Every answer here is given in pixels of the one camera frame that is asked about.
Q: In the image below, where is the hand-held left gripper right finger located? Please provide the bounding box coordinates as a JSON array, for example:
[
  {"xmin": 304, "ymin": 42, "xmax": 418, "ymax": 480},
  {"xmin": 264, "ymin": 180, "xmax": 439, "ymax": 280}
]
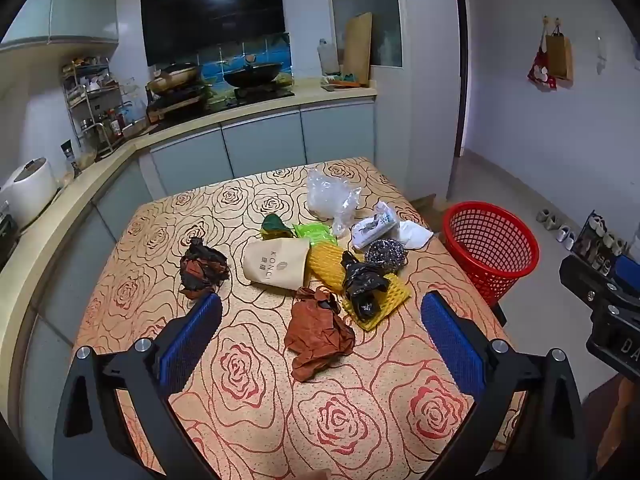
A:
[{"xmin": 421, "ymin": 290, "xmax": 598, "ymax": 480}]

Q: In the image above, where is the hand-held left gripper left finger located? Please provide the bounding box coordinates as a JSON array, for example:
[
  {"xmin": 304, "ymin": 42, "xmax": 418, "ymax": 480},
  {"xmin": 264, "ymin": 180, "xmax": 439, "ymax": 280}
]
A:
[{"xmin": 52, "ymin": 292, "xmax": 223, "ymax": 480}]

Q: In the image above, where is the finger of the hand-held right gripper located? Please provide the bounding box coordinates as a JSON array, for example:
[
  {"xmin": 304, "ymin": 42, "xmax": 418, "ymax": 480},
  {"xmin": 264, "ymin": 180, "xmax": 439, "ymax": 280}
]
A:
[
  {"xmin": 559, "ymin": 255, "xmax": 621, "ymax": 306},
  {"xmin": 614, "ymin": 255, "xmax": 640, "ymax": 301}
]

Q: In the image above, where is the dark brown paper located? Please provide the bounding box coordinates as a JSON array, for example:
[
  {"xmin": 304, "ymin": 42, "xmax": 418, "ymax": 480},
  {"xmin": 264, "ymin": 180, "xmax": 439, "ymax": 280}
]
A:
[{"xmin": 180, "ymin": 238, "xmax": 231, "ymax": 301}]

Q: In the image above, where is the yellow foam net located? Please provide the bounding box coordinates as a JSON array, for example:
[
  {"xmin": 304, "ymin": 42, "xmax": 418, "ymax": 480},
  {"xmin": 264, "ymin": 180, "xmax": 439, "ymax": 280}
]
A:
[
  {"xmin": 306, "ymin": 244, "xmax": 356, "ymax": 293},
  {"xmin": 341, "ymin": 272, "xmax": 410, "ymax": 332}
]

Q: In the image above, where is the red mesh plastic basket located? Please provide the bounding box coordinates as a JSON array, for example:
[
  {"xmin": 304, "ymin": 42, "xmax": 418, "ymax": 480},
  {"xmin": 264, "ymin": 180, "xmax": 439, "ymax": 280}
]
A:
[{"xmin": 442, "ymin": 201, "xmax": 541, "ymax": 306}]

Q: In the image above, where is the black plastic bag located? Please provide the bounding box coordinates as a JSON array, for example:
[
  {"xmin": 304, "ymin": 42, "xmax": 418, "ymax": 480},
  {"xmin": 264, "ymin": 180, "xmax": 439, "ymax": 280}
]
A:
[{"xmin": 341, "ymin": 251, "xmax": 388, "ymax": 320}]

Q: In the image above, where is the steel wool scrubber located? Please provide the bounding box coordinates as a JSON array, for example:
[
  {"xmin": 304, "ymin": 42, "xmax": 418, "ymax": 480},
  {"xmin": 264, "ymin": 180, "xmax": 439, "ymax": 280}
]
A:
[{"xmin": 364, "ymin": 240, "xmax": 407, "ymax": 273}]

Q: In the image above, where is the beige paper bag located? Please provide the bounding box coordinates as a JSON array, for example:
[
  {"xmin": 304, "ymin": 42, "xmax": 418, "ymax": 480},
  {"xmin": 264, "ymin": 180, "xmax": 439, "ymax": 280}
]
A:
[{"xmin": 243, "ymin": 237, "xmax": 312, "ymax": 292}]

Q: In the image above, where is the white paper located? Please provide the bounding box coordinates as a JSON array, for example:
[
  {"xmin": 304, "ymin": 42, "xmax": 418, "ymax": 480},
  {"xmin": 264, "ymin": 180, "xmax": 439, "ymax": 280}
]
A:
[{"xmin": 397, "ymin": 220, "xmax": 435, "ymax": 251}]

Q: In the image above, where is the white tissue packet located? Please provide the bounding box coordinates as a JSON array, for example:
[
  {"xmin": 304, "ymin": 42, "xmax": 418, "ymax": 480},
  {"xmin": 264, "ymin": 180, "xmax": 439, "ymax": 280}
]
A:
[{"xmin": 350, "ymin": 201, "xmax": 401, "ymax": 251}]

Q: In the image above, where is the green yellow scouring pad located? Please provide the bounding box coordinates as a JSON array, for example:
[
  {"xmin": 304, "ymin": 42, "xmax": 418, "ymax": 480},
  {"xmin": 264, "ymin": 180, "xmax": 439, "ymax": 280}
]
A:
[{"xmin": 261, "ymin": 213, "xmax": 296, "ymax": 241}]

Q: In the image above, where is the green snack packet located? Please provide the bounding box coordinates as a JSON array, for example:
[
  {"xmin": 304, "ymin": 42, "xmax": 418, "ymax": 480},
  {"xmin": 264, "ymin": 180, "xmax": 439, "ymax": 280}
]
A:
[{"xmin": 292, "ymin": 222, "xmax": 335, "ymax": 247}]

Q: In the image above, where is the clear plastic bag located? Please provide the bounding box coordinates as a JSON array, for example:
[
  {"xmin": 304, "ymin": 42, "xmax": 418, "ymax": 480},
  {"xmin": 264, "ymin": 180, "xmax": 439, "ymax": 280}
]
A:
[{"xmin": 306, "ymin": 169, "xmax": 362, "ymax": 236}]

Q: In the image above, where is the person's right forearm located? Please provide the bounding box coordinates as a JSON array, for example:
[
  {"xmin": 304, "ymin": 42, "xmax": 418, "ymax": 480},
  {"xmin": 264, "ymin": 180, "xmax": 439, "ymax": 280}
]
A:
[{"xmin": 582, "ymin": 375, "xmax": 640, "ymax": 480}]

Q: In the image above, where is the hanging red cloth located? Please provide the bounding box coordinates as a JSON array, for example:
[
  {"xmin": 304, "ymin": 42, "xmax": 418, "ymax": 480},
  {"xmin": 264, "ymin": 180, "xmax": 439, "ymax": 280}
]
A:
[{"xmin": 526, "ymin": 20, "xmax": 557, "ymax": 92}]

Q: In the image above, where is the kitchen counter with cabinets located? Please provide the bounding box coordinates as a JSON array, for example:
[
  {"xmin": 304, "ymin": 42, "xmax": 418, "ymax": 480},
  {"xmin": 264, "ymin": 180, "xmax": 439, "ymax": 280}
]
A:
[{"xmin": 0, "ymin": 77, "xmax": 378, "ymax": 461}]

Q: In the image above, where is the hanging brown paper bag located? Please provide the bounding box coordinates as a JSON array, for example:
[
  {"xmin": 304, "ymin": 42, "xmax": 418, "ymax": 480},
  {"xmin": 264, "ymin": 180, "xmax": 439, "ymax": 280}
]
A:
[{"xmin": 545, "ymin": 20, "xmax": 574, "ymax": 81}]

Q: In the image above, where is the white rice cooker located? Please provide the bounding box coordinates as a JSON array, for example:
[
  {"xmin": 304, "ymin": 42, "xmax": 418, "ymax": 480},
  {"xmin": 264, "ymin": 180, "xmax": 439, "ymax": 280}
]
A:
[{"xmin": 0, "ymin": 157, "xmax": 58, "ymax": 228}]

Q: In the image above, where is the black gas stove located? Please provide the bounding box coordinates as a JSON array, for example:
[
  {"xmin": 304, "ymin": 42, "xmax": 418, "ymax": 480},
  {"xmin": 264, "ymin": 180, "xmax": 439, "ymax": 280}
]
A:
[{"xmin": 147, "ymin": 85, "xmax": 296, "ymax": 121}]

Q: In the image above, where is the golden frying pan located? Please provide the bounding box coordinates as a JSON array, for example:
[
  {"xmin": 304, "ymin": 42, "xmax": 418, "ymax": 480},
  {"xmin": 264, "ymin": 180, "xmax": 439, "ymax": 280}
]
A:
[{"xmin": 147, "ymin": 62, "xmax": 201, "ymax": 95}]

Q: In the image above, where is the metal spice rack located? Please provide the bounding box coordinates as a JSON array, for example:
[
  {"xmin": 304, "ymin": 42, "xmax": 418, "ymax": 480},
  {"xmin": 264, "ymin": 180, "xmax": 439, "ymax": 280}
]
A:
[{"xmin": 62, "ymin": 57, "xmax": 151, "ymax": 146}]

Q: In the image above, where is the black wok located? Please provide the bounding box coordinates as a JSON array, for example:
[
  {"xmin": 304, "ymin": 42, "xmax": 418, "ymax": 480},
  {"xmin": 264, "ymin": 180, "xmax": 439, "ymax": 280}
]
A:
[{"xmin": 222, "ymin": 55, "xmax": 285, "ymax": 88}]

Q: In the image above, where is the orange and green utensil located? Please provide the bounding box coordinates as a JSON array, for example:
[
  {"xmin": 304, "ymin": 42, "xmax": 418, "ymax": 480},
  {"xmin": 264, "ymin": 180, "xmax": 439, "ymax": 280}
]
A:
[{"xmin": 322, "ymin": 74, "xmax": 368, "ymax": 90}]

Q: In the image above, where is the wooden cutting board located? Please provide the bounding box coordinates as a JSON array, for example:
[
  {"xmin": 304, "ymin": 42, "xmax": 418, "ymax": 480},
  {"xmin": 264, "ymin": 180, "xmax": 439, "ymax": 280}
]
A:
[{"xmin": 342, "ymin": 12, "xmax": 373, "ymax": 83}]

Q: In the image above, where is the translucent plastic bottle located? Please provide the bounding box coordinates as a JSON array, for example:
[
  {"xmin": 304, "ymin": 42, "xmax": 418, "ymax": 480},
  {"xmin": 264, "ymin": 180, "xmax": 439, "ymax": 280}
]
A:
[{"xmin": 317, "ymin": 38, "xmax": 341, "ymax": 76}]

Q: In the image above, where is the black range hood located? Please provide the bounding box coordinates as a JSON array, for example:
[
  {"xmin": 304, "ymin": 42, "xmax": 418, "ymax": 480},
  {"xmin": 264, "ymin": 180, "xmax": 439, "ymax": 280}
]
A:
[{"xmin": 140, "ymin": 0, "xmax": 287, "ymax": 67}]

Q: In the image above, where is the frosted window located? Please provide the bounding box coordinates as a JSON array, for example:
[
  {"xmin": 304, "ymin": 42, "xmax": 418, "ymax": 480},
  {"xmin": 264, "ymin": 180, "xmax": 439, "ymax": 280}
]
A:
[{"xmin": 327, "ymin": 0, "xmax": 403, "ymax": 68}]

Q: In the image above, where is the grey wall cabinet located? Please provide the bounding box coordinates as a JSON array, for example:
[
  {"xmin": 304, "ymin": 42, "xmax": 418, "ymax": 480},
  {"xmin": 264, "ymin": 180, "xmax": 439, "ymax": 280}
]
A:
[{"xmin": 0, "ymin": 0, "xmax": 121, "ymax": 51}]

